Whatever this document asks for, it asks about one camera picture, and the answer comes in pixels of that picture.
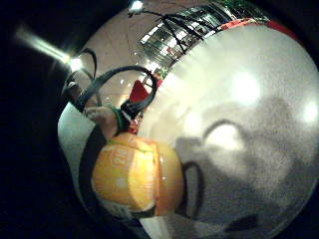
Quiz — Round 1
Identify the glass shop front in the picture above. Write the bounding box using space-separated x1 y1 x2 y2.
137 2 267 69

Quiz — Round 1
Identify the round ceiling lamp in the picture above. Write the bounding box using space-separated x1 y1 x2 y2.
68 57 84 73
130 0 145 12

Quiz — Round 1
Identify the red bench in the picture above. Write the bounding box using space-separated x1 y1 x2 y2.
217 17 302 43

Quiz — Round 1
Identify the black cable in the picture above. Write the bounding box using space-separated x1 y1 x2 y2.
128 8 213 55

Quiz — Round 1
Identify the red chair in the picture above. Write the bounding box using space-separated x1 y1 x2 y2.
128 78 164 105

